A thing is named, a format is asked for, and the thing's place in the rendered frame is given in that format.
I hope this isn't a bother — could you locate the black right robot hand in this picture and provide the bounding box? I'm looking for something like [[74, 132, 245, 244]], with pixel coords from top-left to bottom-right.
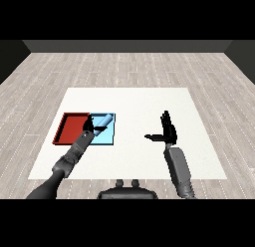
[[143, 110, 178, 146]]

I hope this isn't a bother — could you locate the red shallow open box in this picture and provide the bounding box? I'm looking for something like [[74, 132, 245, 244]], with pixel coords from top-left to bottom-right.
[[52, 112, 92, 146]]

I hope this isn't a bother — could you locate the dark grey robot body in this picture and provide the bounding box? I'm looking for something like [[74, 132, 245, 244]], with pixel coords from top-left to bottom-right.
[[97, 179, 159, 200]]

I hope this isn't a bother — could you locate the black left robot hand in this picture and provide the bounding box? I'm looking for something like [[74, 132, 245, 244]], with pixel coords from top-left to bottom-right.
[[82, 115, 108, 134]]

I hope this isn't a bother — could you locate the small blue can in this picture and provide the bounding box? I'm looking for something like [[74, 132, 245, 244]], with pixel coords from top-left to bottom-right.
[[94, 113, 115, 136]]

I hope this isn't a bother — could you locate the light blue shallow open box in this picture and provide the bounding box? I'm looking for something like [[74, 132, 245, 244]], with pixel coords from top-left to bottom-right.
[[88, 112, 117, 146]]

